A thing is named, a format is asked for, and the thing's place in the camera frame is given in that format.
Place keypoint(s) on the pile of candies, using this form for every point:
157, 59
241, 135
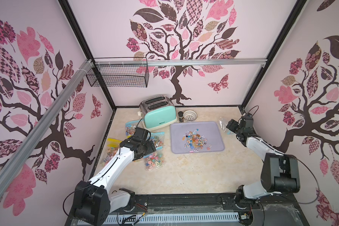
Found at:
195, 142

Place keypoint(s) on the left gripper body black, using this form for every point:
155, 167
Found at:
147, 148

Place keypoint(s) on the candy bag blue zip front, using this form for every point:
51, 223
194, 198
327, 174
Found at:
223, 122

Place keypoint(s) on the white sink strainer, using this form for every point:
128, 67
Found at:
190, 115

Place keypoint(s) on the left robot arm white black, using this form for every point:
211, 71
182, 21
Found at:
107, 175

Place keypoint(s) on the black wire basket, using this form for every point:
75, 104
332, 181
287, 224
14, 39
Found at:
132, 72

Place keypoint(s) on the candy bag yellow zip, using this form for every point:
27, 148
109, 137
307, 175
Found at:
110, 149

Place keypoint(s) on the small dark spice jar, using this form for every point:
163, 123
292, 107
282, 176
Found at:
181, 116

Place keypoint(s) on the lavender plastic tray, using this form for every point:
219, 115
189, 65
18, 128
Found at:
207, 128

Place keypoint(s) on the candy bag near toaster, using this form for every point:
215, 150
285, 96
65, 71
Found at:
130, 127

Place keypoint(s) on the aluminium rail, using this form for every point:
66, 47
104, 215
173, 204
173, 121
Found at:
198, 62
16, 161

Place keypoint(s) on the aluminium rail left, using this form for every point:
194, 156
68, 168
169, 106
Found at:
16, 161

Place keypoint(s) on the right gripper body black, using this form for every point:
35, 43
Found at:
233, 125

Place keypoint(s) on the candy bag blue zip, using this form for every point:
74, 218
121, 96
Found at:
158, 140
154, 161
223, 122

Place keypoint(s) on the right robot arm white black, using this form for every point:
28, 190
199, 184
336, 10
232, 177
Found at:
280, 172

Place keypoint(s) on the aluminium rail back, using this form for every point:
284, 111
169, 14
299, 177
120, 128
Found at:
198, 62

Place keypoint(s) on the black base frame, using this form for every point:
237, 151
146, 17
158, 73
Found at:
172, 202

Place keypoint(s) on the white cable duct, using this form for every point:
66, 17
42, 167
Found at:
172, 219

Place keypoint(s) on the mint green toaster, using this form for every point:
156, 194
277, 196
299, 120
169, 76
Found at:
157, 112

